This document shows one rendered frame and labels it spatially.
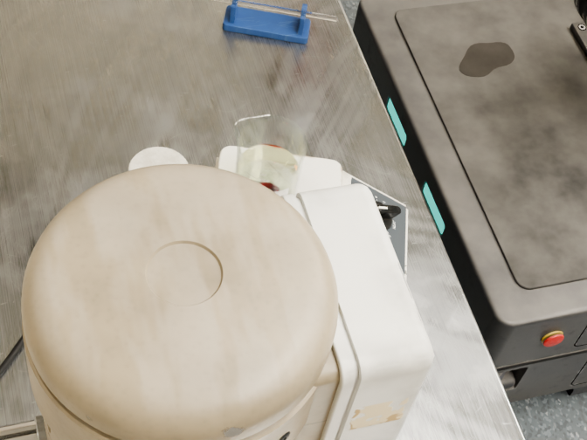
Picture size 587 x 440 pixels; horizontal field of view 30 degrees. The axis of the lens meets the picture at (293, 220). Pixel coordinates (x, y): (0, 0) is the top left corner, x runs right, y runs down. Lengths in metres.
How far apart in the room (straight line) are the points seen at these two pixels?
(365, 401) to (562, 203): 1.37
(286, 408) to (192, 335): 0.04
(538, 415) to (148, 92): 1.01
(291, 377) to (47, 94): 0.91
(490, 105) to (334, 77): 0.60
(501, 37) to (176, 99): 0.85
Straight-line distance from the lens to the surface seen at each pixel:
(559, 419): 1.96
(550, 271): 1.65
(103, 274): 0.35
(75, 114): 1.20
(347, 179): 1.08
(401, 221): 1.10
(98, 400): 0.33
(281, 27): 1.29
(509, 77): 1.88
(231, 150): 1.06
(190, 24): 1.29
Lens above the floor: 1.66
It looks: 54 degrees down
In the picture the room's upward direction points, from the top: 12 degrees clockwise
